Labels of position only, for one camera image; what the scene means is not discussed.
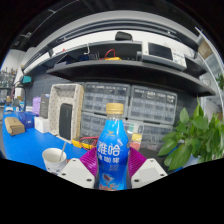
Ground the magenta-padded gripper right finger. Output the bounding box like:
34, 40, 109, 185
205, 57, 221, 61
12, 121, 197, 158
128, 146, 168, 190

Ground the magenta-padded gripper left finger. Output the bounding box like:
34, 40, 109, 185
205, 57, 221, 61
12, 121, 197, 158
57, 147, 99, 189

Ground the blue drink bottle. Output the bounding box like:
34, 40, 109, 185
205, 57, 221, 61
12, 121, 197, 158
95, 102, 131, 192

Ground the stirring stick in mug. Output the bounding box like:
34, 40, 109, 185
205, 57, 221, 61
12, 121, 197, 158
59, 141, 68, 163

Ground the yellow multimeter with red leads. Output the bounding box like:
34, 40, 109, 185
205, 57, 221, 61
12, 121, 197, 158
71, 135, 99, 150

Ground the grey small-parts drawer cabinet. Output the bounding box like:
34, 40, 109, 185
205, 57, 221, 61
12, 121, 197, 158
79, 111, 108, 138
82, 82, 131, 118
128, 85, 178, 126

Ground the green potted plant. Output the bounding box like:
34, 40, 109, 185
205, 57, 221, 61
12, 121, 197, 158
157, 98, 224, 171

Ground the black flat case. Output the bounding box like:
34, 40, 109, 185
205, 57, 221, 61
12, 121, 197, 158
58, 102, 74, 141

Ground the small white box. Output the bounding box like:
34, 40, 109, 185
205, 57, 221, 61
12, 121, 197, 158
34, 115, 51, 134

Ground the beige woven basket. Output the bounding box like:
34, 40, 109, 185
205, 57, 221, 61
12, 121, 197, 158
47, 83, 85, 144

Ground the blue storage box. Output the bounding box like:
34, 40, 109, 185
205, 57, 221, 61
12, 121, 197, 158
16, 110, 38, 129

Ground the grey upright box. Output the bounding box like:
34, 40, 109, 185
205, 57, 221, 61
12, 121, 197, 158
39, 93, 51, 119

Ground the brown cardboard box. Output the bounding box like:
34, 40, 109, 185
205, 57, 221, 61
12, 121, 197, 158
3, 116, 26, 137

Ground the purple pouch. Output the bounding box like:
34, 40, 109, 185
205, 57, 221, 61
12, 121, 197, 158
32, 96, 43, 116

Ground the black bench shelf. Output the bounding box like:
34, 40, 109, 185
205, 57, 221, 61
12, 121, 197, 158
21, 39, 217, 98

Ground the white oscilloscope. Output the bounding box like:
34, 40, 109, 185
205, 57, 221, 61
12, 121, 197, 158
141, 41, 188, 72

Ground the white shelf unit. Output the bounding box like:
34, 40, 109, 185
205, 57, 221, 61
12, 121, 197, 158
194, 26, 224, 121

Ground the white mug with brown handle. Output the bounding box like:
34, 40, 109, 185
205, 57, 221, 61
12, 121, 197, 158
41, 147, 68, 174

